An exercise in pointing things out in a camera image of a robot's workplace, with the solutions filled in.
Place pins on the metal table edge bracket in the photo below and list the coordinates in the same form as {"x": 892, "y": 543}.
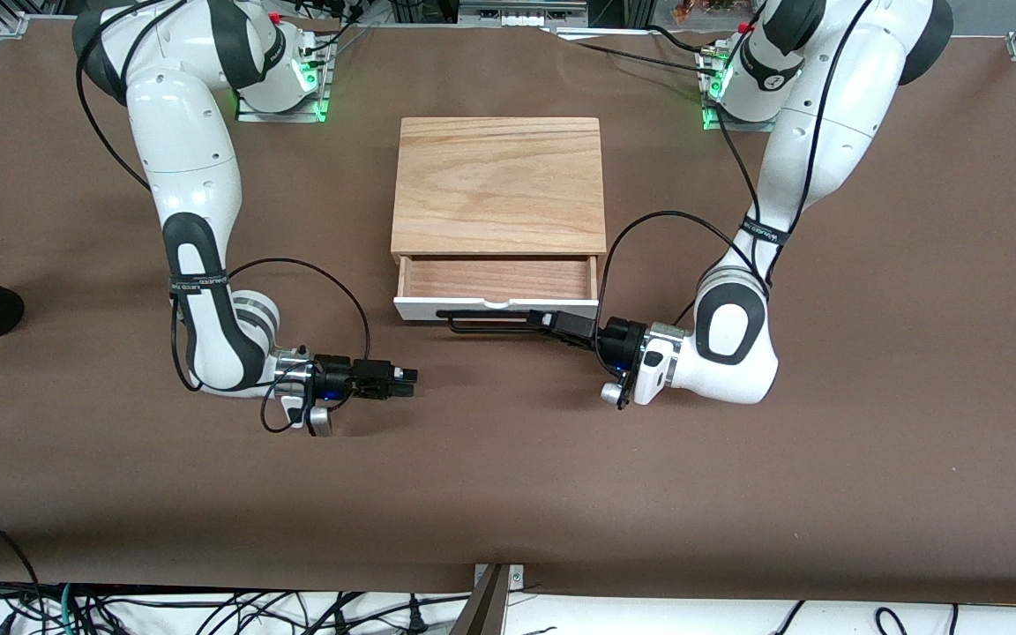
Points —
{"x": 490, "y": 608}

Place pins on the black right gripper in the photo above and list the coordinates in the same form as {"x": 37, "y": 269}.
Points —
{"x": 334, "y": 375}

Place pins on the wooden drawer cabinet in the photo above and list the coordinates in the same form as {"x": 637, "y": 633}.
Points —
{"x": 499, "y": 176}

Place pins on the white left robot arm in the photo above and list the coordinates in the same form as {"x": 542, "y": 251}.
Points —
{"x": 825, "y": 115}

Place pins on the brown table cover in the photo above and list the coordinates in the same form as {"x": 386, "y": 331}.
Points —
{"x": 508, "y": 459}

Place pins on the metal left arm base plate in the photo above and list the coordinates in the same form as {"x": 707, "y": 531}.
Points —
{"x": 720, "y": 122}

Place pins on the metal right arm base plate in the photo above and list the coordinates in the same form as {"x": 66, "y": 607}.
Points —
{"x": 283, "y": 115}

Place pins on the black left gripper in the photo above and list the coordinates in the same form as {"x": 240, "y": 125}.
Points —
{"x": 618, "y": 339}

